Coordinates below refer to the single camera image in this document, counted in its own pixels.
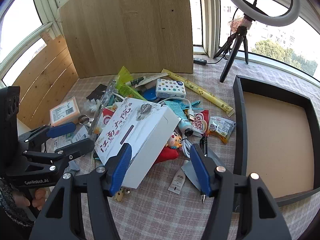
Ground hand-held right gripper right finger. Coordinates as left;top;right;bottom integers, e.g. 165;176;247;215
189;144;293;240

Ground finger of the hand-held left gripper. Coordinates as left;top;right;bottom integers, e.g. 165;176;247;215
22;138;95;178
17;122;76;150

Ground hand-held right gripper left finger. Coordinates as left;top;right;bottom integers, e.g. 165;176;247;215
29;143;133;240

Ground grey foil sachet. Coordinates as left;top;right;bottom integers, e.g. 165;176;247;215
180;147;223;192

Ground white printed tissue box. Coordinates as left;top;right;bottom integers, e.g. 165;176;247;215
94;97;180;189

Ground clear plastic packet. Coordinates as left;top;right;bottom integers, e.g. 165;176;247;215
87;77;119;135

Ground black tray container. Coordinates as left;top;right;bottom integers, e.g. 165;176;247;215
232;75;320;207

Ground person's left hand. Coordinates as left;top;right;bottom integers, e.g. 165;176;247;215
12;189;48;212

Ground orange soap packet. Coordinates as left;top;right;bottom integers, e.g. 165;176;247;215
49;96;81;127

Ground black pen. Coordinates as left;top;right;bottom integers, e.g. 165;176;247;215
199;135;209;204

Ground red fabric pouch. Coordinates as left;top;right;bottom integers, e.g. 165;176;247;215
152;146;180;165

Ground cartoon figure toy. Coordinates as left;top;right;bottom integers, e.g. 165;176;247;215
166;132;183;150

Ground orange sauce packet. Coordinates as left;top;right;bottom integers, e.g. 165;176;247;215
207;116;236;144

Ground black sachet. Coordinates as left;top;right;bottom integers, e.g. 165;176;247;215
86;84;108;103

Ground pine wood panel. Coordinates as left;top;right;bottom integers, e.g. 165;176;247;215
12;34;79;129

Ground teal tube black cap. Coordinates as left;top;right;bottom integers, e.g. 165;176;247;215
165;101;194;137

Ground teal plastic clothespin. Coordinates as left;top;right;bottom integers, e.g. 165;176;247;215
105;94;124;105

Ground blue plastic clothespin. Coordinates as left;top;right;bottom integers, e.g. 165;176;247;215
184;100;204;110

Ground lime green tube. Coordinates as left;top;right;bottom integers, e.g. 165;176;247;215
116;84;145;102

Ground blue round plastic item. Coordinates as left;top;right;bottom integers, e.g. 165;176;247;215
142;89;160;103

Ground long yellow star-print packet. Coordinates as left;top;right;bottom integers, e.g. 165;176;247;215
161;69;234;117

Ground dotted tissue pack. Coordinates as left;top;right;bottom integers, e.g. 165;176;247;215
155;78;187;99

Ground white paper packet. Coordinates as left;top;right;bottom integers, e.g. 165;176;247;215
136;76;160;87

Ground black tripod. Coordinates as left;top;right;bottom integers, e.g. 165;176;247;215
214;15;249;83

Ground coiled white cable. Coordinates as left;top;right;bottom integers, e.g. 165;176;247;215
175;127;194;158

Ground white USB cable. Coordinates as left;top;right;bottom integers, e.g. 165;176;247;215
157;97;198;120

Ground white window frame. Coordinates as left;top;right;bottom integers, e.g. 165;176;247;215
194;0;220;58

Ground white ring light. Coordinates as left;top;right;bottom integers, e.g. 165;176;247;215
218;0;301;27

